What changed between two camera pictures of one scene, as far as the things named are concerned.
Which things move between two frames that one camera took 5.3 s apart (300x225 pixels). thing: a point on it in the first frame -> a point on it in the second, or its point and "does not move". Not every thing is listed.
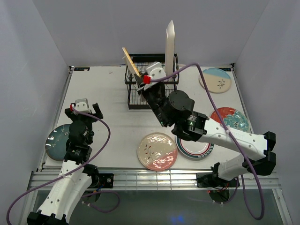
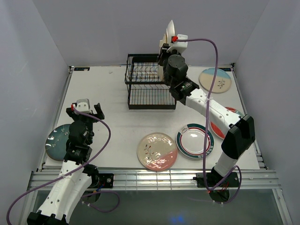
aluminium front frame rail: x=152 y=179 does not move
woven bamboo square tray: x=130 y=64 -> x=160 y=69
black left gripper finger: x=70 y=115 does not move
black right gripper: x=146 y=90 -> x=163 y=54
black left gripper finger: x=98 y=112 does not move
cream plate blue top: x=217 y=80 does not move
